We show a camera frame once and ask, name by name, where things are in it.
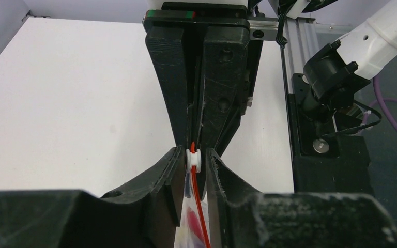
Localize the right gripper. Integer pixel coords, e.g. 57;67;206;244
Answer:
142;2;263;156

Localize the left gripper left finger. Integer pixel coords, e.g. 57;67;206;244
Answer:
0;146;185;247

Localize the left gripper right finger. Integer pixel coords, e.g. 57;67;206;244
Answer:
205;149;397;247

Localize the clear zip top bag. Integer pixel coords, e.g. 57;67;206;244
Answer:
173;142;213;248

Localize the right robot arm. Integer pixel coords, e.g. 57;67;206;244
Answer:
143;1;397;154

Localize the aluminium frame rail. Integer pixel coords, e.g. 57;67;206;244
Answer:
249;18;353;94

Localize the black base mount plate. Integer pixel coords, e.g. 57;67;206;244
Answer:
286;73;374;195

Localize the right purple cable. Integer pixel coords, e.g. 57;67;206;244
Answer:
362;75;397;148

